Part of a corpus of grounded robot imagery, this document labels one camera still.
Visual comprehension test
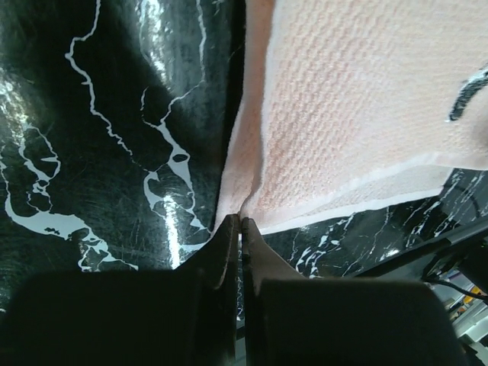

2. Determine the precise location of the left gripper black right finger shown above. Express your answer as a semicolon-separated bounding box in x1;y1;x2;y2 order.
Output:
242;218;467;365

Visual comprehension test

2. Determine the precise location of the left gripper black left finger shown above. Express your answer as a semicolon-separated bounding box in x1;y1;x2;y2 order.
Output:
1;214;239;365

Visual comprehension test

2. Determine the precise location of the pink towel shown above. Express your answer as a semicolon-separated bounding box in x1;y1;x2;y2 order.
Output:
215;1;487;233

